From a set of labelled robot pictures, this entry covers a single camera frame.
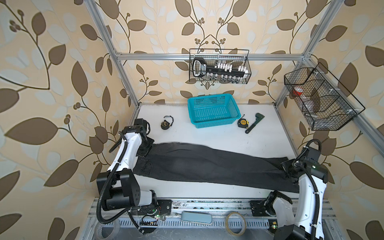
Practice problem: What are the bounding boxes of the clear tape roll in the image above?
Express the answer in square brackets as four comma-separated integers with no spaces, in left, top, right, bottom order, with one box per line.
[94,219,121,240]

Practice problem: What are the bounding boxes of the dark grey trousers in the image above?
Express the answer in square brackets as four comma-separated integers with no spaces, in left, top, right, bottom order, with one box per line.
[133,142,299,193]

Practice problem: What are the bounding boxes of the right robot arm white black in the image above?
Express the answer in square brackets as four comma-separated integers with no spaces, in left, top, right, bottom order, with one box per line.
[250,146,328,240]

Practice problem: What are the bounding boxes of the black wire basket back wall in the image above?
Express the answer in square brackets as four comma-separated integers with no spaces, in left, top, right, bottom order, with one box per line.
[189,48,252,85]

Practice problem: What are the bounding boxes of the black wire basket wall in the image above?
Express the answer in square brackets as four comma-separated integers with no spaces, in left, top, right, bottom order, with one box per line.
[284,63,366,131]
[189,48,252,85]

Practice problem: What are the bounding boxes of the aluminium frame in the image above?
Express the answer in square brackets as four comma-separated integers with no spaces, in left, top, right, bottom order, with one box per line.
[92,1,384,240]

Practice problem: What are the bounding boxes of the socket wrench set black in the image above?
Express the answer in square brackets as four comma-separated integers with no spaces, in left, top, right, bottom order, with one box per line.
[190,57,249,78]

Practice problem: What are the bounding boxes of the yellow black tape measure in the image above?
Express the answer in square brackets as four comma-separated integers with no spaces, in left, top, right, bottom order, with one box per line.
[237,115,249,129]

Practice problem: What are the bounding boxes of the brown tape ring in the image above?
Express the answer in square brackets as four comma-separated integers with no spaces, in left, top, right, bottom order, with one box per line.
[224,211,247,237]

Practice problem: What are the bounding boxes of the dark green pipe wrench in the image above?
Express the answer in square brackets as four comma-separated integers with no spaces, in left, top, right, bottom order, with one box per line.
[245,113,265,134]

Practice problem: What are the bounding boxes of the teal plastic basket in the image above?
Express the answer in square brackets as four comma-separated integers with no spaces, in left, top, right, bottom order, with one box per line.
[188,94,242,129]

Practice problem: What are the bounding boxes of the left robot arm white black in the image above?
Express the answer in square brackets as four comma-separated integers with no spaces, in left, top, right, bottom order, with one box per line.
[96,119,172,223]

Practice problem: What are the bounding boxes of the black wire basket right wall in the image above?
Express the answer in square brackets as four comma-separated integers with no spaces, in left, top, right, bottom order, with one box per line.
[284,63,366,131]

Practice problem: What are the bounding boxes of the red white small container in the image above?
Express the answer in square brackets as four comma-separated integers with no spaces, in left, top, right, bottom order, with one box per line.
[293,86,304,97]

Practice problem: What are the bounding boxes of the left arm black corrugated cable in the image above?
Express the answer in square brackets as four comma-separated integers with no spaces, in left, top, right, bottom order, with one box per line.
[95,131,145,235]

